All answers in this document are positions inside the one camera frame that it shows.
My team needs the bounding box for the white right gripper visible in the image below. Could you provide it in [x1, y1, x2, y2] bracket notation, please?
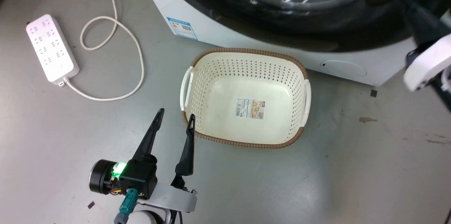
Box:
[397, 0, 451, 114]

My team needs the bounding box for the white front-load washing machine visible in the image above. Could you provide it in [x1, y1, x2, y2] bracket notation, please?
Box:
[136, 0, 451, 87]

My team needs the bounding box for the black and grey left gripper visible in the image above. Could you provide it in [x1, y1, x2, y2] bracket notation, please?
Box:
[88, 108, 198, 214]

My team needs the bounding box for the paper product label sticker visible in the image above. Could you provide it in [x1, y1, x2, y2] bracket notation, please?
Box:
[235, 98, 265, 120]

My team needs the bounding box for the teal cable connector plug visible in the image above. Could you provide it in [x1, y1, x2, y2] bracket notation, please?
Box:
[114, 188, 138, 224]

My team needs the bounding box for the cream plastic laundry basket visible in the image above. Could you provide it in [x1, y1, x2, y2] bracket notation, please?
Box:
[180, 48, 312, 149]

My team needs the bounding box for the blue white energy label sticker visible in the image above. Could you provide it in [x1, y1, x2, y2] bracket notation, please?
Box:
[167, 17, 198, 41]

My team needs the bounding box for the white power strip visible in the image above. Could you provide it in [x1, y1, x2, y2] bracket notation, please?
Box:
[26, 14, 80, 87]

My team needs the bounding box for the white power strip cable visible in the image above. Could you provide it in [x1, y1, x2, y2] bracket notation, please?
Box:
[63, 0, 145, 101]

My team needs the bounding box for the round white drain filter cover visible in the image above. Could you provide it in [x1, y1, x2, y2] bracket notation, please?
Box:
[320, 60, 367, 79]

